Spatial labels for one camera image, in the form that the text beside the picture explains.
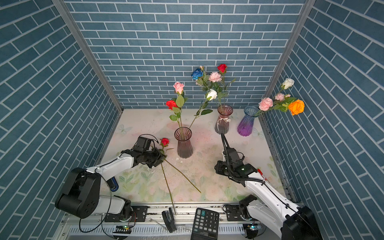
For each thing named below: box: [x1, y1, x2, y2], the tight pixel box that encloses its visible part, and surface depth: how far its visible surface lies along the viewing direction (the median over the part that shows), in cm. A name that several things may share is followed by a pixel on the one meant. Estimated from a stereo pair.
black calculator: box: [190, 207, 220, 240], surface depth 71 cm
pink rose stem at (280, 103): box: [254, 93, 297, 117], surface depth 82 cm
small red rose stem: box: [217, 63, 228, 74], surface depth 88 cm
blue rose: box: [191, 68, 204, 80], surface depth 82 cm
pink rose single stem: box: [169, 81, 188, 140], surface depth 78 cm
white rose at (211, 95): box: [188, 88, 218, 129], surface depth 74 cm
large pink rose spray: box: [209, 71, 229, 107], surface depth 86 cm
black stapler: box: [161, 207, 177, 233], surface depth 72 cm
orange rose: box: [288, 99, 305, 116], surface depth 68 cm
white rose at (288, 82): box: [281, 78, 295, 90], surface depth 77 cm
